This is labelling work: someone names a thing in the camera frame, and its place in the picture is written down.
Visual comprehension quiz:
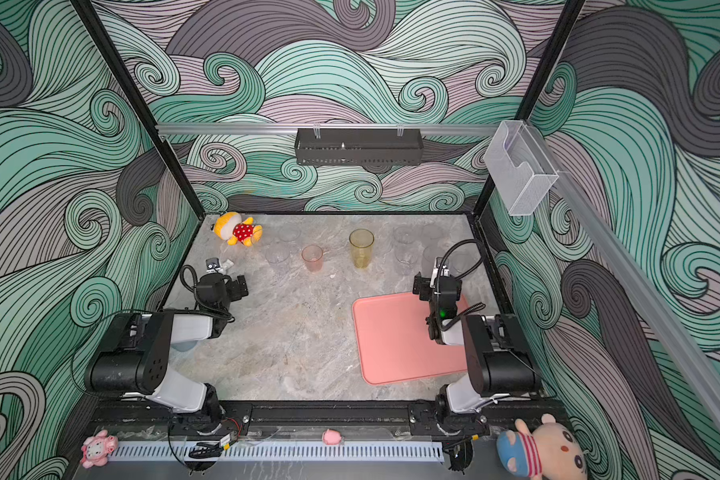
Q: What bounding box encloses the pink plastic cup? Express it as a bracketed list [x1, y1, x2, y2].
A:
[301, 244, 324, 272]

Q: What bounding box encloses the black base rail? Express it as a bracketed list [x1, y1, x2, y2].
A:
[91, 399, 572, 438]

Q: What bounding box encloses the small pink pig toy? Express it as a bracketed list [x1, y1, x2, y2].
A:
[321, 429, 343, 446]

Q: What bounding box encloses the yellow plush duck toy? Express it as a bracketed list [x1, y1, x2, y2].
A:
[213, 212, 263, 247]

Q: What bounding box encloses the black wall shelf basket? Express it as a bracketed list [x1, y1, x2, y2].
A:
[294, 127, 424, 167]

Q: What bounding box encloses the clear faceted glass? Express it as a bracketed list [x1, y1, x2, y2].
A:
[278, 225, 301, 244]
[265, 243, 291, 273]

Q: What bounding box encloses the clear upturned glass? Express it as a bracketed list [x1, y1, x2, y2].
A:
[393, 225, 417, 245]
[421, 243, 446, 278]
[421, 223, 446, 246]
[393, 244, 420, 276]

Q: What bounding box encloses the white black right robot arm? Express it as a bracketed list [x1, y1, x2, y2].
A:
[412, 239, 542, 419]

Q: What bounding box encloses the white slotted cable duct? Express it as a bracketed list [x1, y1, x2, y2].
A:
[109, 441, 445, 463]

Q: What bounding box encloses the pink plastic tray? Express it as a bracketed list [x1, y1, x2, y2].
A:
[352, 293, 467, 386]

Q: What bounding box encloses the pink kitty plush toy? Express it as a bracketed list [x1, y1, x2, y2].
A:
[80, 430, 119, 469]

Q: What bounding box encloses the clear acrylic wall box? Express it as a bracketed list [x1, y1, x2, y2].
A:
[483, 120, 559, 216]

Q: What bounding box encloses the yellow plastic tumbler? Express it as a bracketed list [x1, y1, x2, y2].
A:
[349, 228, 375, 269]

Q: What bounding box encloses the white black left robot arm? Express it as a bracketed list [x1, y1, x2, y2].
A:
[83, 272, 249, 421]

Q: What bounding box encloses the pig plush striped shirt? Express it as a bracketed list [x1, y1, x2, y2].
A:
[496, 414, 588, 479]

